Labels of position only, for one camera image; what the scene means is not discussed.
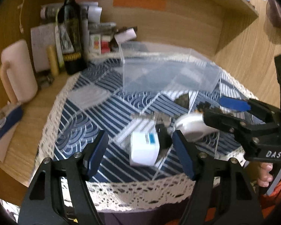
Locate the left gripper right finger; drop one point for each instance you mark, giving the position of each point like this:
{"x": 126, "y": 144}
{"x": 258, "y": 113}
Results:
{"x": 222, "y": 191}

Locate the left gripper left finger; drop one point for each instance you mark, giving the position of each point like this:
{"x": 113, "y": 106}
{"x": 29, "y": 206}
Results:
{"x": 44, "y": 202}

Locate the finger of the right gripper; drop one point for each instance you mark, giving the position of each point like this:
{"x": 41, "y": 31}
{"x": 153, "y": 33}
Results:
{"x": 248, "y": 106}
{"x": 240, "y": 128}

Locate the white handheld device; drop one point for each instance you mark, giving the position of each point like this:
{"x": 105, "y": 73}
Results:
{"x": 193, "y": 127}

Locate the silver keys with black fob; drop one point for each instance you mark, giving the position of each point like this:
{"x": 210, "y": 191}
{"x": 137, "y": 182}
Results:
{"x": 161, "y": 124}

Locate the white travel adapter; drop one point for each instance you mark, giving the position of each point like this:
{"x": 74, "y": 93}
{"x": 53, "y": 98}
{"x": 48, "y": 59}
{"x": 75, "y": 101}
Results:
{"x": 144, "y": 149}

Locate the right hand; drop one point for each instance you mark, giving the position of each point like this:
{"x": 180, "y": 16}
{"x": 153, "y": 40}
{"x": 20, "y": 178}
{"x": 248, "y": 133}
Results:
{"x": 264, "y": 177}

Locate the blue patterned lace cloth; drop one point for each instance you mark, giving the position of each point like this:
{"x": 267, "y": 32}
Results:
{"x": 94, "y": 100}

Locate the clear plastic box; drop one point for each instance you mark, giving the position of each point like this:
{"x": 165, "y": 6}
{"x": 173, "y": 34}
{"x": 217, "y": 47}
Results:
{"x": 157, "y": 67}

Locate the brown hanging hat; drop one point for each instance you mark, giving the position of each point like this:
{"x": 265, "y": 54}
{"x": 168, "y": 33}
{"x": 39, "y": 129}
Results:
{"x": 273, "y": 12}

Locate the wooden shelf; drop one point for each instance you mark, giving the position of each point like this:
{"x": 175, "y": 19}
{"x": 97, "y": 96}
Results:
{"x": 238, "y": 15}

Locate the small white cardboard box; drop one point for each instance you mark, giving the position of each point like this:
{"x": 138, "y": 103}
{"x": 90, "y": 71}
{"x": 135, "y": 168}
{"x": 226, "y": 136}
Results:
{"x": 126, "y": 35}

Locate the yellow tube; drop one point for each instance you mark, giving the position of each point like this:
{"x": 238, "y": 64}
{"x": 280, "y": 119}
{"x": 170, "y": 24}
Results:
{"x": 53, "y": 62}

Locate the orange sticky note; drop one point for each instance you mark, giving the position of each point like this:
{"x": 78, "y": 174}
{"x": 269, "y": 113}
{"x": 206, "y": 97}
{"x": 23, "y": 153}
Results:
{"x": 156, "y": 5}

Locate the stack of papers and books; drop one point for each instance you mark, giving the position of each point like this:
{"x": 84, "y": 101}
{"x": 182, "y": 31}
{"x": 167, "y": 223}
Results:
{"x": 96, "y": 35}

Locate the white note paper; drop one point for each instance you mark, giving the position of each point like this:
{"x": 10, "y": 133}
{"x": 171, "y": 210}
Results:
{"x": 42, "y": 37}

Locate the dark wine bottle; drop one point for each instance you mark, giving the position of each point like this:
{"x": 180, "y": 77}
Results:
{"x": 70, "y": 34}

